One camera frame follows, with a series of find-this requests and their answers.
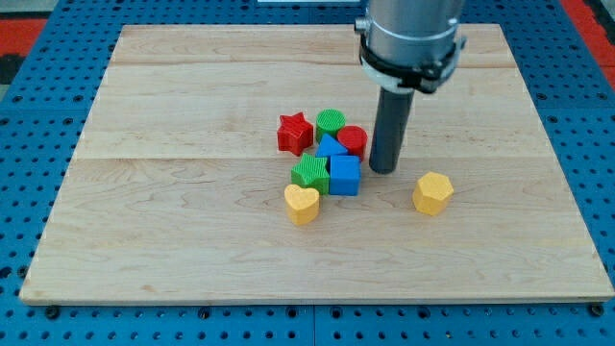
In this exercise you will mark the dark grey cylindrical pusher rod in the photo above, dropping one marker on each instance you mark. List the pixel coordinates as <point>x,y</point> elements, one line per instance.
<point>393,113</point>

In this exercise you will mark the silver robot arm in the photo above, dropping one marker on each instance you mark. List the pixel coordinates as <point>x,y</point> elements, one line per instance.
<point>405,46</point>

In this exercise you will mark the red star block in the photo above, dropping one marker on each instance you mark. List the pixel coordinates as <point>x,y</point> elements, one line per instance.
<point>295,134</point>

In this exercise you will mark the green star block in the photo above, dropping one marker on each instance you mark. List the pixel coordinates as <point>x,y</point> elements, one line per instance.
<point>311,172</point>

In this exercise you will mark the red cylinder block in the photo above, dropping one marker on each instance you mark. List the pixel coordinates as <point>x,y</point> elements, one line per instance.
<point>354,139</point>

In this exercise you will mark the green cylinder block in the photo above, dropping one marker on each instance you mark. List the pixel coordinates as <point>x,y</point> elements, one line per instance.
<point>329,122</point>

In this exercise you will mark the blue triangle block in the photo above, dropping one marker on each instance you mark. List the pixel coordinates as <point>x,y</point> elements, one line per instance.
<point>329,146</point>

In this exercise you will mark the blue cube block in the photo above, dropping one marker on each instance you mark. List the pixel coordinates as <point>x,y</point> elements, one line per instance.
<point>345,175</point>

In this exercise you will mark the yellow hexagon block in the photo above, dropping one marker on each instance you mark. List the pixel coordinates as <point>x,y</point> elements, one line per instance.
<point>432,193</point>

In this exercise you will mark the yellow heart block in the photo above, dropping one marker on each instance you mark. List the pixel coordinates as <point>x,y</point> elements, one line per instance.
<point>302,204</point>

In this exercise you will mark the light wooden board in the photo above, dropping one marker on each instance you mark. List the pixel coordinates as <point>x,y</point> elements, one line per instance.
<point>174,194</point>

